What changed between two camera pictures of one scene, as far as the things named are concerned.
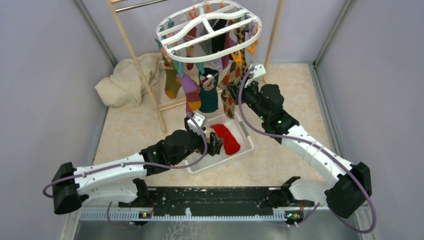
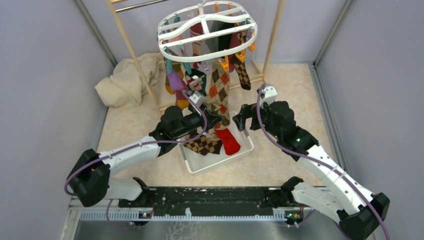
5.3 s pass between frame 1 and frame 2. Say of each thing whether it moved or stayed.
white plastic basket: stayed
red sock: stayed
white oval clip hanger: stayed
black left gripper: moved
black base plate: stayed
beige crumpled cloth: stayed
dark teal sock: moved
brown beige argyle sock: moved
